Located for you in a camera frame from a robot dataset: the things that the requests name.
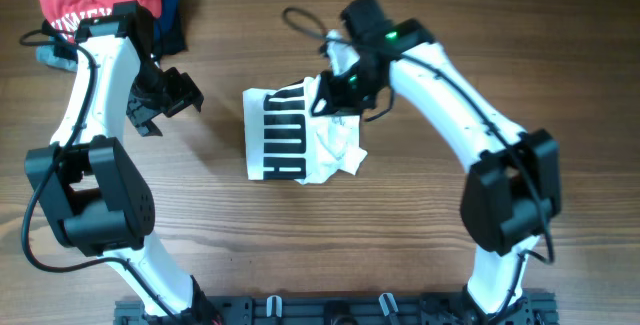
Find black folded garment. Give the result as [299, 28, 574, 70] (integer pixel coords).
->
[40, 0, 189, 64]

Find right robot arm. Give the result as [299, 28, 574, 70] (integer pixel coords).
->
[311, 0, 562, 324]

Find right black camera cable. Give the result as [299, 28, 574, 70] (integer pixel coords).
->
[281, 6, 556, 324]

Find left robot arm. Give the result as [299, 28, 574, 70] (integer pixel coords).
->
[25, 1, 222, 324]

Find white t-shirt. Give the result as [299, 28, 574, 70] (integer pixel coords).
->
[243, 76, 367, 184]

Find navy blue folded garment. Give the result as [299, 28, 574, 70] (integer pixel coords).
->
[154, 0, 180, 40]

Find light blue folded jeans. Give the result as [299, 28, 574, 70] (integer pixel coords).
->
[36, 37, 78, 72]

